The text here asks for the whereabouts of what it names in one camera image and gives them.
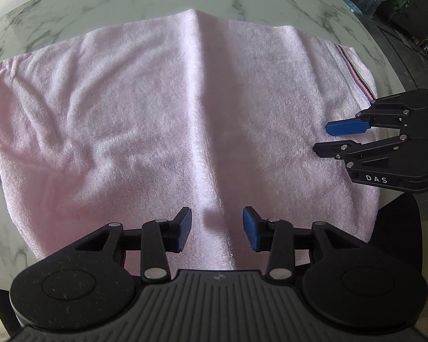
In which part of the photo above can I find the dark cabinet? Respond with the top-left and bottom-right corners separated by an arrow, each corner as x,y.
376,0 -> 428,56

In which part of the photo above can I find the pink towel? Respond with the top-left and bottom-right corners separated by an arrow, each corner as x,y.
0,7 -> 381,272

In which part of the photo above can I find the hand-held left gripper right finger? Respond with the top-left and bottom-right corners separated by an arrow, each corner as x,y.
243,206 -> 362,282

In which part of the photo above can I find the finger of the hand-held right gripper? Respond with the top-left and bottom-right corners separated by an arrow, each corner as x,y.
326,93 -> 411,137
313,133 -> 409,169

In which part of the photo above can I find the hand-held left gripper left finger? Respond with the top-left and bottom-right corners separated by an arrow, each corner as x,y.
75,207 -> 193,280

